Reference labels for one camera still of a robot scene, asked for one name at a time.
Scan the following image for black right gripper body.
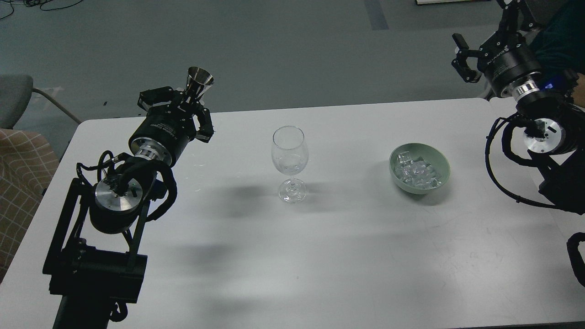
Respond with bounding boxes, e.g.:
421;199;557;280
477;32;543;98

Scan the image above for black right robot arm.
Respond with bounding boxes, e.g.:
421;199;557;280
452;0;584;215

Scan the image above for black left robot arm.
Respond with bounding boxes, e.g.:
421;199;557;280
43;80;214;329

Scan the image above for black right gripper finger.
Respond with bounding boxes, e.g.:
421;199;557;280
496;0;547;37
452;33;484;83

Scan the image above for grey chair at left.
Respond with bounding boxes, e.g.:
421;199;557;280
0;74;82;129

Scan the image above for clear ice cubes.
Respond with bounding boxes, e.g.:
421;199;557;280
394;151;443;190

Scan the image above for steel double jigger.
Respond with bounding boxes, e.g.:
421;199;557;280
184;66;214;103

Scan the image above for black floor cables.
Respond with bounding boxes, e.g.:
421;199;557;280
0;0;83;20

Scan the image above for green ceramic bowl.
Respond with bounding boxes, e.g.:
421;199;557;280
388;143;452;195

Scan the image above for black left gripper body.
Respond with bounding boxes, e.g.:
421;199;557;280
129;103;198;166

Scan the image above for person in teal shirt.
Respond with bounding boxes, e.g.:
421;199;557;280
529;0;585;108

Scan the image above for clear wine glass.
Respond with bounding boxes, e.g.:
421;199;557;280
271;126;309;204

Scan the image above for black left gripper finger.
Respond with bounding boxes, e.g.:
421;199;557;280
192;98;214;143
138;87;186;112

